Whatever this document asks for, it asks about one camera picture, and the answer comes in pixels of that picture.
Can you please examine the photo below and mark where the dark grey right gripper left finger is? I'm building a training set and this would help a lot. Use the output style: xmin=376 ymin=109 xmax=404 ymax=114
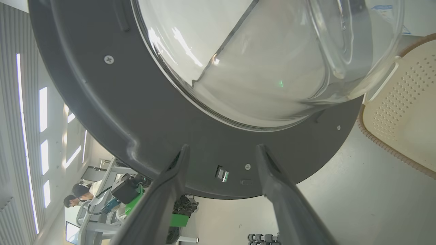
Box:
xmin=110 ymin=144 xmax=190 ymax=245

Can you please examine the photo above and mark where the dark washing machine door with glass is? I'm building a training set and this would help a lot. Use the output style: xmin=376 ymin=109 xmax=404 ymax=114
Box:
xmin=27 ymin=0 xmax=406 ymax=199

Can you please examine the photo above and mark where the person with dark hair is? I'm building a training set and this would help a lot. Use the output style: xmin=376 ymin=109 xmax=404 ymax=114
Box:
xmin=64 ymin=195 xmax=83 ymax=209
xmin=72 ymin=180 xmax=103 ymax=201

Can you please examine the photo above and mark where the black dumbbell set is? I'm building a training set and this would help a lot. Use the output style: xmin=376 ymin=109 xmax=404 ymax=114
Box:
xmin=248 ymin=233 xmax=280 ymax=245

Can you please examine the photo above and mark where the white front-load washing machine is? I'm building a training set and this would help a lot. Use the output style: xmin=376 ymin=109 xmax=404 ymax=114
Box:
xmin=402 ymin=0 xmax=436 ymax=36

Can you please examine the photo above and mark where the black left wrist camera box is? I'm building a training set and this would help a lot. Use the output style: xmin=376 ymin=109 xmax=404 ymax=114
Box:
xmin=111 ymin=174 xmax=141 ymax=205

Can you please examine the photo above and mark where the cream perforated laundry basket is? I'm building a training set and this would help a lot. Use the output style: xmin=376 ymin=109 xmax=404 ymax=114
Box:
xmin=357 ymin=33 xmax=436 ymax=180

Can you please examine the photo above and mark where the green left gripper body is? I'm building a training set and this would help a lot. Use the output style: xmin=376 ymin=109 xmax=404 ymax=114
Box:
xmin=125 ymin=185 xmax=145 ymax=215

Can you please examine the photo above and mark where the teal left camera cable plug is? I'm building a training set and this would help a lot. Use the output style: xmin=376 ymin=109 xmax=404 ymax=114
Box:
xmin=100 ymin=198 xmax=120 ymax=214

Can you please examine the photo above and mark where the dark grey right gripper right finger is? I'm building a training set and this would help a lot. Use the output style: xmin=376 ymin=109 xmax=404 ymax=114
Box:
xmin=255 ymin=144 xmax=338 ymax=245

